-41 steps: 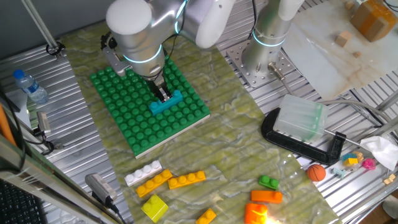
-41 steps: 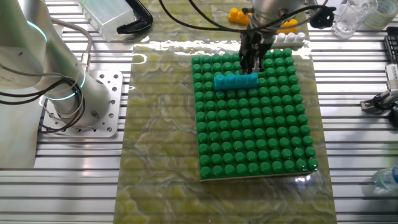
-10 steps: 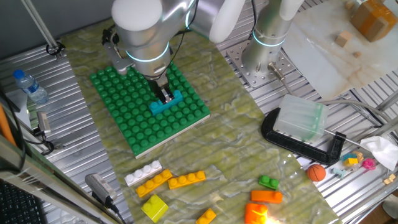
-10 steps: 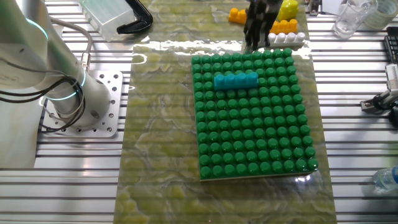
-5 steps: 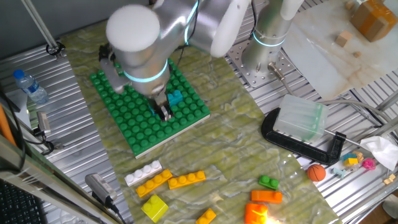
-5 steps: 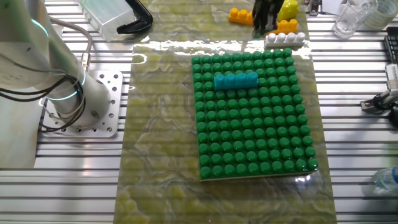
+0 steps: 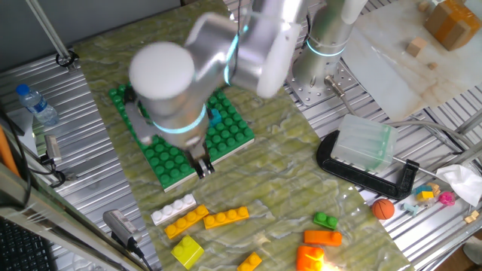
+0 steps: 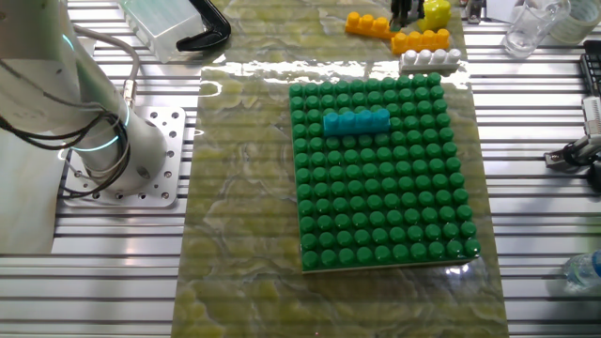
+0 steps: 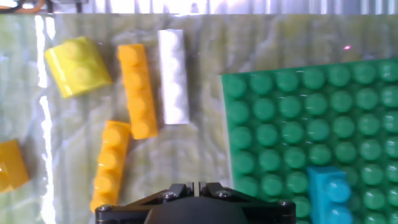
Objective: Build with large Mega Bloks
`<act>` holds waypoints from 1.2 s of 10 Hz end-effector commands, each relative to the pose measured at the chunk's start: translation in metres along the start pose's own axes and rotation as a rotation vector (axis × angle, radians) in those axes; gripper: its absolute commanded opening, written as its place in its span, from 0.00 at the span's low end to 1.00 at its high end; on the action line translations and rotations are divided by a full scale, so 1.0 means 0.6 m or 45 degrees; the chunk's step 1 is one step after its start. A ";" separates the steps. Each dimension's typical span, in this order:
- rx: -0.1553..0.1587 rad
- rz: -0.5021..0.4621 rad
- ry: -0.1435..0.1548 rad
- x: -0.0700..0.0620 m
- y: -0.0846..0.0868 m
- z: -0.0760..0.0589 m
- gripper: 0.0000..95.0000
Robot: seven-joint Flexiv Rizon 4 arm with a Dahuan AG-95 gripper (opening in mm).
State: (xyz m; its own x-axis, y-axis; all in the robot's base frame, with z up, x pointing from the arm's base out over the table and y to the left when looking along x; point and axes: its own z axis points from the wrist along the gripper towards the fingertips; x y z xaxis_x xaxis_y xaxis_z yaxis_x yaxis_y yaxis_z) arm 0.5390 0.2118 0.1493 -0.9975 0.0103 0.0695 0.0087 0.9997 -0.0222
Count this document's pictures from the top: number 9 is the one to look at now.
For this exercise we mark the teal four-stud block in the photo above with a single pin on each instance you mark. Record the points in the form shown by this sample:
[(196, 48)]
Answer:
[(326, 196)]

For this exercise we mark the yellow-orange four-stud block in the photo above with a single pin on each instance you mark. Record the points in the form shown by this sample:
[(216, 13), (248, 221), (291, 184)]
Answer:
[(136, 93), (110, 161)]

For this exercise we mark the white four-stud block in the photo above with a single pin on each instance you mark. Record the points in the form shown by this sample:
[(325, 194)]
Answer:
[(173, 77)]

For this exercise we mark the green studded baseplate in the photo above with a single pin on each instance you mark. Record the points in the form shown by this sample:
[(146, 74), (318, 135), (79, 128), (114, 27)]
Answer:
[(280, 140)]

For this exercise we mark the lime yellow square block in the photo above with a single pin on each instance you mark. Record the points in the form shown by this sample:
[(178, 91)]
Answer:
[(77, 67)]

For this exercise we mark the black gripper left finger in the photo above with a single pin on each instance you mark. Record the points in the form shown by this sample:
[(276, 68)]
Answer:
[(130, 213)]

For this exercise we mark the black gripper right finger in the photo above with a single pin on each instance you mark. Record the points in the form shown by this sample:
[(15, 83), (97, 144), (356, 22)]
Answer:
[(267, 213)]

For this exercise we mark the yellow-orange two-stud block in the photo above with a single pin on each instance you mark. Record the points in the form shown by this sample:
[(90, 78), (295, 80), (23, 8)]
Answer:
[(12, 165)]

